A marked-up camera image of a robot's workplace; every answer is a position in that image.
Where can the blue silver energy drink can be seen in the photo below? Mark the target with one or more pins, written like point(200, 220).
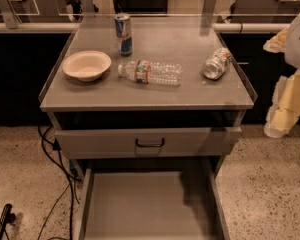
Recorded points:
point(124, 33)

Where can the white horizontal rail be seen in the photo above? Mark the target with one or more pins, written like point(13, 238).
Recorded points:
point(219, 27)

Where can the silver soda can lying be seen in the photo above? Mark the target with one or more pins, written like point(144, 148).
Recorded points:
point(217, 64)

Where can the black drawer handle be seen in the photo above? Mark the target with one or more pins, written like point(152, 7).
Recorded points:
point(141, 144)

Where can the clear plastic water bottle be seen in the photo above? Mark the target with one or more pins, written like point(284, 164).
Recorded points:
point(148, 72)

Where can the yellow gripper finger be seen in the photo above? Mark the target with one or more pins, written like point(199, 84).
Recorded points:
point(277, 43)
point(285, 110)

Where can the black object on floor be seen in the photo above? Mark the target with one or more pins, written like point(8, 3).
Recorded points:
point(7, 217)

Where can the white paper bowl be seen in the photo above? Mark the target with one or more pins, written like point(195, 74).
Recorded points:
point(86, 66)

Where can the grey metal drawer cabinet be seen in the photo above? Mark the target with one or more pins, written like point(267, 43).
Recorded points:
point(147, 108)

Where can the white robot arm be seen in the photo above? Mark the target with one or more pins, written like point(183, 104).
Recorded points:
point(292, 47)

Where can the grey top drawer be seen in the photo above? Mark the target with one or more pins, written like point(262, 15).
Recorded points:
point(180, 142)

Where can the open grey middle drawer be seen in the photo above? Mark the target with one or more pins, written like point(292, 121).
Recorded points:
point(150, 199)

